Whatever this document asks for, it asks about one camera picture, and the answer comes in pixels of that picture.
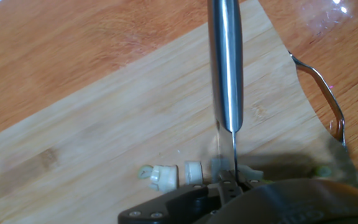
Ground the small green scallion bit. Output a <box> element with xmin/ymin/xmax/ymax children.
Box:
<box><xmin>317</xmin><ymin>166</ymin><xmax>333</xmax><ymax>177</ymax></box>

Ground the flat white scallion slice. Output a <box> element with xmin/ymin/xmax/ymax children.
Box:
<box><xmin>184</xmin><ymin>160</ymin><xmax>204</xmax><ymax>185</ymax></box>

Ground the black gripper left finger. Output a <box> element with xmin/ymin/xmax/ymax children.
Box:
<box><xmin>118</xmin><ymin>170</ymin><xmax>236</xmax><ymax>224</ymax></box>

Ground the chunky white scallion slice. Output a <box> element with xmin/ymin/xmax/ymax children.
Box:
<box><xmin>149</xmin><ymin>164</ymin><xmax>179</xmax><ymax>193</ymax></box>

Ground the bamboo cutting board with handle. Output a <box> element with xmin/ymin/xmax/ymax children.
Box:
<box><xmin>0</xmin><ymin>0</ymin><xmax>358</xmax><ymax>224</ymax></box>

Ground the thin green scallion ring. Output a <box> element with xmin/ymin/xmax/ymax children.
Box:
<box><xmin>137</xmin><ymin>164</ymin><xmax>154</xmax><ymax>180</ymax></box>

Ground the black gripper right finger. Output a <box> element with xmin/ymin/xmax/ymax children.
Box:
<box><xmin>237</xmin><ymin>172</ymin><xmax>265</xmax><ymax>200</ymax></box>

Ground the steel kitchen knife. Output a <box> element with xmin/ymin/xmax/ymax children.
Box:
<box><xmin>206</xmin><ymin>0</ymin><xmax>244</xmax><ymax>183</ymax></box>

